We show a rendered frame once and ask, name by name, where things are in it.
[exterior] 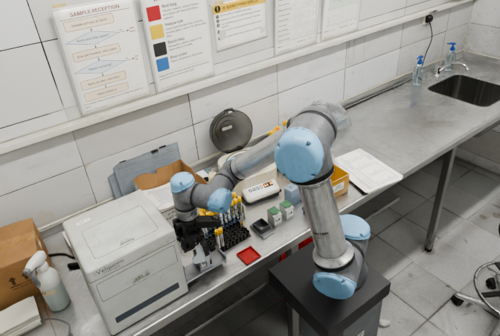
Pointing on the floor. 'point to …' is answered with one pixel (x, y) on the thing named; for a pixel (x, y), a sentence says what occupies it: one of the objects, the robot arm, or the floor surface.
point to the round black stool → (484, 296)
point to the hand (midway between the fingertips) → (201, 255)
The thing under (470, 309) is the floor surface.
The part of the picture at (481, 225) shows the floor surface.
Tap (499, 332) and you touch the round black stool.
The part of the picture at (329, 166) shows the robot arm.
